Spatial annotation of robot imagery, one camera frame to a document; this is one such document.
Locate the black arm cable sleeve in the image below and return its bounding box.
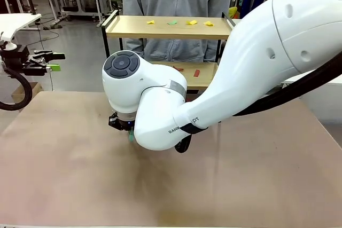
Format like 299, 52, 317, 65
175, 51, 342, 154
0, 65, 33, 111

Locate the black velcro strap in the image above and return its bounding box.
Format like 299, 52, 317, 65
181, 123, 208, 135

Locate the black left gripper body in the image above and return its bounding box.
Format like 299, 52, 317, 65
1, 46, 30, 76

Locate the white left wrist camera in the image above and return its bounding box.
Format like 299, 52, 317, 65
0, 32, 17, 51

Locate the wooden shelf black metal frame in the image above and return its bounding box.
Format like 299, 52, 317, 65
101, 10, 238, 90

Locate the black left arm cable sleeve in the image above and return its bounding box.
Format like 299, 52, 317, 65
0, 65, 33, 111

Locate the black right arm cable sleeve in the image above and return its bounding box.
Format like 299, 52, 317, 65
175, 51, 342, 154

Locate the brown cardboard box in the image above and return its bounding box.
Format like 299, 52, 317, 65
11, 82, 43, 104

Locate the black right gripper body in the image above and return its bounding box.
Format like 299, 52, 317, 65
108, 112, 134, 132

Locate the black floor cable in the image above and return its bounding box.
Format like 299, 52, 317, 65
34, 22, 64, 39

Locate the person's right forearm grey sleeve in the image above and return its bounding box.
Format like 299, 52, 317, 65
122, 3, 147, 62

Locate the person's left forearm grey sleeve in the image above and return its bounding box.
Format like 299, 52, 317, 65
204, 3, 232, 62

